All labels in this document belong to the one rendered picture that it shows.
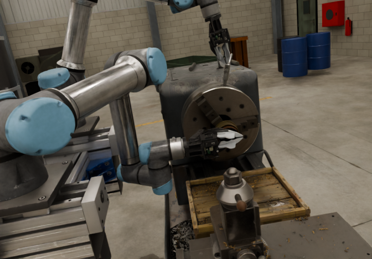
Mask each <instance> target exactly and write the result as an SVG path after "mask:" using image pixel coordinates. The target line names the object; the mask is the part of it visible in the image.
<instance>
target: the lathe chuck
mask: <svg viewBox="0 0 372 259"><path fill-rule="evenodd" d="M221 85H223V84H211V85H208V86H204V87H202V88H201V89H199V90H198V91H196V92H195V93H193V94H192V95H191V97H190V98H189V99H188V101H187V102H186V104H185V106H184V108H183V112H182V129H183V133H184V136H185V137H186V141H189V138H190V137H191V136H192V135H193V134H195V133H196V132H197V131H198V130H206V131H207V130H208V129H211V127H210V124H211V121H210V120H209V119H208V118H207V117H206V115H205V113H204V112H203V111H202V110H201V109H200V108H199V106H198V104H197V103H196V102H195V101H194V99H195V98H197V97H198V96H199V95H200V94H202V95H203V96H204V97H205V98H206V100H207V101H208V102H209V103H210V104H211V106H212V107H213V108H214V110H215V111H216V112H217V113H218V114H219V115H226V116H228V117H229V118H230V119H231V120H232V119H236V118H242V117H248V116H254V115H258V114H259V113H258V110H257V108H256V106H255V104H254V102H253V101H252V100H251V99H250V98H249V97H248V96H247V95H246V94H244V93H243V92H242V91H240V90H239V89H237V88H236V87H234V86H231V85H227V86H221ZM257 125H258V127H257V128H251V129H248V131H246V132H242V134H241V135H243V139H242V140H241V141H240V142H238V143H237V144H236V146H235V148H233V149H229V148H225V149H224V150H223V151H221V152H220V153H218V155H219V157H218V158H216V160H212V161H217V162H221V161H226V160H231V159H234V158H236V157H238V156H240V155H242V154H243V153H245V152H246V151H247V150H248V149H249V148H250V147H251V145H252V144H253V143H254V141H255V139H256V137H257V134H258V132H259V126H260V123H258V124H257Z"/></svg>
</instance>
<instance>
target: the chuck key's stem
mask: <svg viewBox="0 0 372 259"><path fill-rule="evenodd" d="M226 68H228V69H229V70H228V71H227V73H226V74H225V73H224V75H223V80H224V83H223V86H226V84H227V81H228V79H229V72H230V64H225V67H224V70H225V69H226Z"/></svg>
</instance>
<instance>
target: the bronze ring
mask: <svg viewBox="0 0 372 259"><path fill-rule="evenodd" d="M216 127H219V128H224V129H227V130H231V131H235V132H237V133H239V131H238V128H237V126H236V124H234V123H233V122H231V121H222V122H220V123H218V124H217V125H216ZM217 140H218V142H219V141H220V140H221V139H220V138H218V139H217ZM224 140H228V138H224Z"/></svg>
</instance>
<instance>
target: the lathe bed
mask: <svg viewBox="0 0 372 259"><path fill-rule="evenodd" d="M244 155H245V160H239V159H238V158H237V157H236V158H234V160H233V162H231V167H234V168H236V169H237V170H239V171H241V172H244V171H250V170H255V169H261V168H266V167H265V165H264V164H263V163H262V162H261V160H260V159H259V158H258V156H257V155H256V154H255V152H253V153H246V154H244ZM201 165H202V167H198V168H196V167H195V166H194V165H193V164H192V163H190V165H189V167H188V168H186V170H187V176H188V181H189V182H190V180H197V179H201V178H208V177H214V176H218V175H223V174H224V172H225V171H227V169H224V170H214V168H213V166H212V163H211V161H210V160H204V161H201Z"/></svg>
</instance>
